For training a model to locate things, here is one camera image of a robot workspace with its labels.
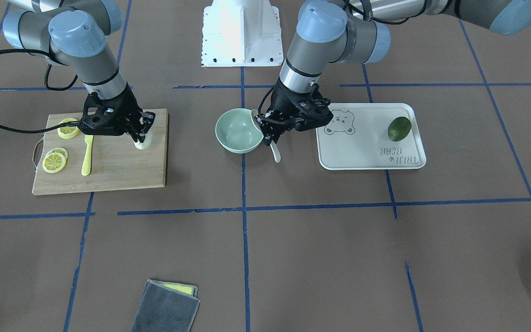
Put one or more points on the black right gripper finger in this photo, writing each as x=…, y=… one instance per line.
x=147, y=119
x=135, y=131

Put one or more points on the green avocado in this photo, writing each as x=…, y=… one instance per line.
x=399, y=129

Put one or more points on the lemon slice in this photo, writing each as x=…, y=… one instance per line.
x=54, y=162
x=68, y=132

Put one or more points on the yellow sponge under cloth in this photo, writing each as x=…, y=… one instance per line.
x=190, y=290

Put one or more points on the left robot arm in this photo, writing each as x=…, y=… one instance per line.
x=339, y=31

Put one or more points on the grey folded cloth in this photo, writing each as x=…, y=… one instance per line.
x=162, y=309

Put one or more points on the hidden lemon slice underneath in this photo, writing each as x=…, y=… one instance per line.
x=59, y=150

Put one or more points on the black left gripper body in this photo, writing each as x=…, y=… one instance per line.
x=284, y=102

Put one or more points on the lower lemon slice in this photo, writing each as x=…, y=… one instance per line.
x=54, y=162

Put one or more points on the yellow plastic knife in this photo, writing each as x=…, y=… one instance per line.
x=87, y=162

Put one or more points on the cream bear serving tray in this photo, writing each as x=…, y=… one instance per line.
x=357, y=138

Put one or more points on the upper lemon slice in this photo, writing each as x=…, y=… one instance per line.
x=68, y=132

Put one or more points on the white steamed bun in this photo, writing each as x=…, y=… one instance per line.
x=145, y=141

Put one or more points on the wooden cutting board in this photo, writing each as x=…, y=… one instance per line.
x=116, y=163

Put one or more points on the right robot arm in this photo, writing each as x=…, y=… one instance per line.
x=73, y=33

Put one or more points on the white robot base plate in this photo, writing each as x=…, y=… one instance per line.
x=241, y=33

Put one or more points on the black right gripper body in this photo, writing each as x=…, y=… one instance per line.
x=126, y=109

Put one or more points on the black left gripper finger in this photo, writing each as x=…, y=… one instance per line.
x=269, y=133
x=282, y=127

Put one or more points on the light green bowl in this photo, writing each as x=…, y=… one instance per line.
x=237, y=131

